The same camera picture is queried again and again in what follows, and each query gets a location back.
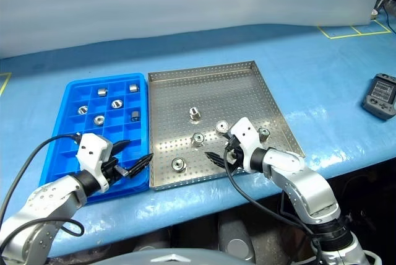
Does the grey handheld controller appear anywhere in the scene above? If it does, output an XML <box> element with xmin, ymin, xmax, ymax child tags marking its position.
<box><xmin>362</xmin><ymin>72</ymin><xmax>396</xmax><ymax>121</ymax></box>

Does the blue compartment tray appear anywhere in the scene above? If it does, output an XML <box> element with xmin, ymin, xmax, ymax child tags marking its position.
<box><xmin>39</xmin><ymin>72</ymin><xmax>150</xmax><ymax>206</ymax></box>

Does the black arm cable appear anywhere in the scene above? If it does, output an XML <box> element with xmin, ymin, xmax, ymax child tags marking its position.
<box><xmin>223</xmin><ymin>147</ymin><xmax>325</xmax><ymax>265</ymax></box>
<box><xmin>0</xmin><ymin>134</ymin><xmax>85</xmax><ymax>249</ymax></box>

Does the perforated metal tray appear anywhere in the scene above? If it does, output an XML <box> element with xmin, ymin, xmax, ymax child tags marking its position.
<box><xmin>147</xmin><ymin>60</ymin><xmax>307</xmax><ymax>192</ymax></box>

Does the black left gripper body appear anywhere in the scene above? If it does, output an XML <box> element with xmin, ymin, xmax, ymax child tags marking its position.
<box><xmin>100</xmin><ymin>156</ymin><xmax>129</xmax><ymax>188</ymax></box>

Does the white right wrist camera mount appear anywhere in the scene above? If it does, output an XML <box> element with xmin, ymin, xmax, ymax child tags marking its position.
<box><xmin>227</xmin><ymin>116</ymin><xmax>264</xmax><ymax>173</ymax></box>

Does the dark rounded shape under table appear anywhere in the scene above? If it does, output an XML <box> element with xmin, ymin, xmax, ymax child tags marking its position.
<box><xmin>216</xmin><ymin>211</ymin><xmax>257</xmax><ymax>263</ymax></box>

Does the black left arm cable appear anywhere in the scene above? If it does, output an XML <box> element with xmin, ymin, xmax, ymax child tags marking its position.
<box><xmin>0</xmin><ymin>134</ymin><xmax>85</xmax><ymax>249</ymax></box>

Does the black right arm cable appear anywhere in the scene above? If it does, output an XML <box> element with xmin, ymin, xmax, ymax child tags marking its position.
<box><xmin>223</xmin><ymin>147</ymin><xmax>325</xmax><ymax>265</ymax></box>

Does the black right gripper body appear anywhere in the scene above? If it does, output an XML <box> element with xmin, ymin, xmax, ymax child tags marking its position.
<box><xmin>223</xmin><ymin>137</ymin><xmax>247</xmax><ymax>173</ymax></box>

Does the grey robot torso cover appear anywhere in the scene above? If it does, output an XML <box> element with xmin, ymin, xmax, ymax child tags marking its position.
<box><xmin>89</xmin><ymin>247</ymin><xmax>258</xmax><ymax>265</ymax></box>

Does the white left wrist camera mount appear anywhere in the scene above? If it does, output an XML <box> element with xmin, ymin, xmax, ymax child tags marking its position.
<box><xmin>75</xmin><ymin>133</ymin><xmax>114</xmax><ymax>193</ymax></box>

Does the yellow tape double rectangle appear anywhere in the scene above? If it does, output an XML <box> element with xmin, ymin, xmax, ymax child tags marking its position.
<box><xmin>317</xmin><ymin>19</ymin><xmax>392</xmax><ymax>40</ymax></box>

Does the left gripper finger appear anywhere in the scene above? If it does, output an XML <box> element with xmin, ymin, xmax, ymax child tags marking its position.
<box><xmin>110</xmin><ymin>139</ymin><xmax>132</xmax><ymax>159</ymax></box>
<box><xmin>125</xmin><ymin>152</ymin><xmax>155</xmax><ymax>180</ymax></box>

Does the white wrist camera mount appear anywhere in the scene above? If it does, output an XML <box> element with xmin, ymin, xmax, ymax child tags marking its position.
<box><xmin>227</xmin><ymin>116</ymin><xmax>264</xmax><ymax>173</ymax></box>
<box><xmin>75</xmin><ymin>133</ymin><xmax>114</xmax><ymax>193</ymax></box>

